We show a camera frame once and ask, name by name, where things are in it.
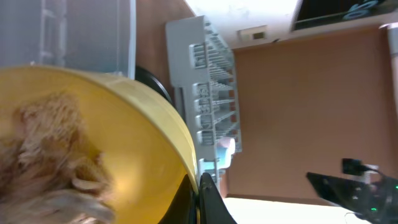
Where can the round black tray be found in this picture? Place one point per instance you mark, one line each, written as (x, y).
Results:
(144, 76)

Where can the yellow bowl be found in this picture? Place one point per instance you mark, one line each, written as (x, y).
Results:
(147, 147)

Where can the food scraps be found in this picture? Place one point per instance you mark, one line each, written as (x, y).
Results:
(49, 174)

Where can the grey dishwasher rack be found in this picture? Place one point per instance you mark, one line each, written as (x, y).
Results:
(203, 75)

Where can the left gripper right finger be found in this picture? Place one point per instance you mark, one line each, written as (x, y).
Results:
(211, 204)

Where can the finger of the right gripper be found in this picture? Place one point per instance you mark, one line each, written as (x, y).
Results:
(342, 192)

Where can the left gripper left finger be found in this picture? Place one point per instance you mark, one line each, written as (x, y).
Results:
(183, 208)

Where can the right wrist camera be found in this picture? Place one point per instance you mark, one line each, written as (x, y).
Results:
(360, 172)

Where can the clear plastic bin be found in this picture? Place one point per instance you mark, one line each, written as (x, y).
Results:
(88, 35)

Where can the blue cup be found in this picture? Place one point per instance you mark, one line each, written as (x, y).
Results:
(224, 155)

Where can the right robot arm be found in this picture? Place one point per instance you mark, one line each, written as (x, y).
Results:
(375, 202)

